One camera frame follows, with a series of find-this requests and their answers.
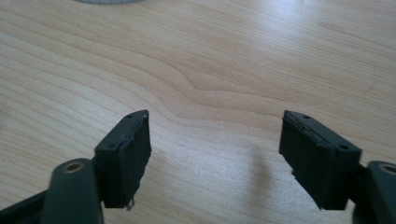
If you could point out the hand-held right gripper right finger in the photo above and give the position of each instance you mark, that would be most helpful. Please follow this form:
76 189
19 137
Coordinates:
314 161

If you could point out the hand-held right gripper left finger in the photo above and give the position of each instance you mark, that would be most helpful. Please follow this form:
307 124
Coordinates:
124 161

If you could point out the grey round object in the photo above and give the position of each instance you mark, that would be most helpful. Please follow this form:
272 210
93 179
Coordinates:
107 1

